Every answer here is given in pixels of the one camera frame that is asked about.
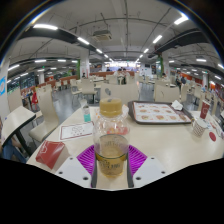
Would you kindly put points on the group of ceiling lights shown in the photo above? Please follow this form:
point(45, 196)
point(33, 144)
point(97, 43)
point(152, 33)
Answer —
point(45, 26)

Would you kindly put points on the clear bottle with yellow cap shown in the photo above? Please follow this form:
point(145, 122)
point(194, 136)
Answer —
point(111, 146)

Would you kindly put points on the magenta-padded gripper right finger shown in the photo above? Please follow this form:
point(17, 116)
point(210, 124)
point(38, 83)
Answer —
point(150, 170)

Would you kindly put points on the ceiling air conditioner unit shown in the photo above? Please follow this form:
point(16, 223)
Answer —
point(102, 35)

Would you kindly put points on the small teal sanitizer bottle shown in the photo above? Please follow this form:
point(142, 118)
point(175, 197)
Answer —
point(86, 115)

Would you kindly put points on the white napkin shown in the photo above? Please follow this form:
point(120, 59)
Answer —
point(177, 105)

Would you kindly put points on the colourful printed paper placemat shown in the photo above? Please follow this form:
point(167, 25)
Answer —
point(216, 128)

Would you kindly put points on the dark tray with printed liner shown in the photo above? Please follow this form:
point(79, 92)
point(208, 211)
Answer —
point(156, 113)

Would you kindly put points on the person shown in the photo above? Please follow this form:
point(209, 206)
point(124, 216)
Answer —
point(181, 80)
point(8, 150)

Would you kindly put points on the flat round red coaster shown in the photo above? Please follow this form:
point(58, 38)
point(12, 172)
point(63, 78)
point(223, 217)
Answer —
point(212, 136)

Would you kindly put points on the red flat packet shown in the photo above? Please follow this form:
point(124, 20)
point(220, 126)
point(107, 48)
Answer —
point(50, 153)

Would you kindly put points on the beige neighbouring table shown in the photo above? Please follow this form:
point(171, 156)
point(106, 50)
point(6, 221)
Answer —
point(16, 121)

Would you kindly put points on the group of beige chairs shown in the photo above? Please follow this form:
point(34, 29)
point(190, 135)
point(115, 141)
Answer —
point(46, 110)

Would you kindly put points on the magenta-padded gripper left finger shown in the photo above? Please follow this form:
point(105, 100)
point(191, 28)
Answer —
point(71, 170)

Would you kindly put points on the white leaflet with red border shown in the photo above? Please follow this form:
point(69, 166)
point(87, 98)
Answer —
point(76, 131)

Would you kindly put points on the clear plastic bag with food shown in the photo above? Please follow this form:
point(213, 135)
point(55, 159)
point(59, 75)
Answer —
point(126, 111)

